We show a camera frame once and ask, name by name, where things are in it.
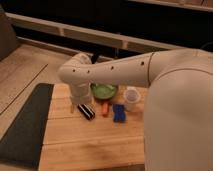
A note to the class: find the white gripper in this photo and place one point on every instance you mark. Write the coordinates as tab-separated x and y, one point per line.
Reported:
80	94

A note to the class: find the green ceramic bowl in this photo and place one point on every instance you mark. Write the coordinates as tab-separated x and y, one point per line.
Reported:
103	92

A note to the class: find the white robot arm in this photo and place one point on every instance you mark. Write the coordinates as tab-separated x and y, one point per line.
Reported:
178	111

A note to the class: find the black rectangular box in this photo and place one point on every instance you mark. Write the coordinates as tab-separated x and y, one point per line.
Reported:
88	113

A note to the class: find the orange carrot toy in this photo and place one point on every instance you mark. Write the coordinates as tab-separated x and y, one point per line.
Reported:
105	109

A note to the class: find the blue sponge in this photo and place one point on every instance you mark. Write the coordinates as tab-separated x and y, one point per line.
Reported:
119	113

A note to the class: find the white plastic cup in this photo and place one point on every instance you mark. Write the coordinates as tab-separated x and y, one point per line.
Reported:
131	98

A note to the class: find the dark floor mat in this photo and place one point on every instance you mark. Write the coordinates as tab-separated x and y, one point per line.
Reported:
22	142

